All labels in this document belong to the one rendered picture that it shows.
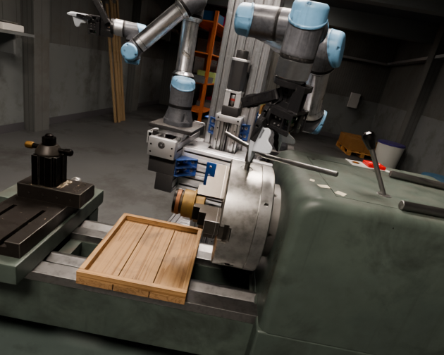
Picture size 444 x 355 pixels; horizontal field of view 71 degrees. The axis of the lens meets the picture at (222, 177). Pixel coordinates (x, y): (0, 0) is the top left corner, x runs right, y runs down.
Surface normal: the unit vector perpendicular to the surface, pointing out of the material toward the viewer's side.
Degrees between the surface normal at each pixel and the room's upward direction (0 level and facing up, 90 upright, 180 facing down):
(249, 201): 51
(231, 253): 107
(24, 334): 0
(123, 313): 90
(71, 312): 90
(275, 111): 99
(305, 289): 90
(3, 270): 90
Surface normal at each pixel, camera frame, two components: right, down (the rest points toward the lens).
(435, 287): -0.06, 0.33
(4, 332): 0.18, -0.92
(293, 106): -0.69, 0.28
